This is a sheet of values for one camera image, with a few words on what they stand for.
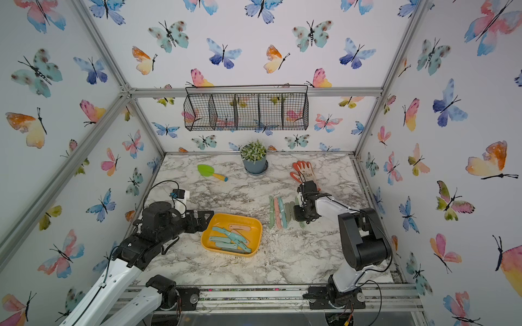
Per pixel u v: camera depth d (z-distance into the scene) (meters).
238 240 0.87
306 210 0.72
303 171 1.11
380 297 0.71
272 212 0.96
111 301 0.45
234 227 0.91
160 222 0.55
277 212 0.96
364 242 0.47
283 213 0.96
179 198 0.64
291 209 0.98
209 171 1.14
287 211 0.96
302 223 0.91
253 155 0.99
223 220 0.91
